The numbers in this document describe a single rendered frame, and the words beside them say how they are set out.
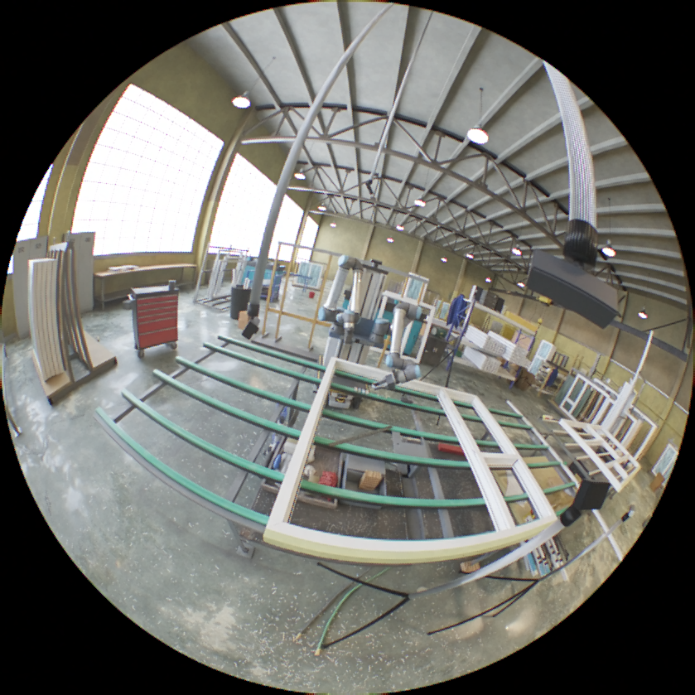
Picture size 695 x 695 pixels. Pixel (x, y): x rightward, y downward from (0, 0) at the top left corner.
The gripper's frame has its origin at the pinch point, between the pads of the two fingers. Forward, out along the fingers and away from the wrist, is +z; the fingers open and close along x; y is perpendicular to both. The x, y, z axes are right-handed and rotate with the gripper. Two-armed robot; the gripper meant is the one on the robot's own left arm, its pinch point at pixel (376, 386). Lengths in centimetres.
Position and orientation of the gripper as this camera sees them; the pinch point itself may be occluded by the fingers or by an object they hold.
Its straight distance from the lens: 157.1
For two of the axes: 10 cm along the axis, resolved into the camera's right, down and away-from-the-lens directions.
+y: 3.7, 8.8, 2.9
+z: -9.3, 3.3, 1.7
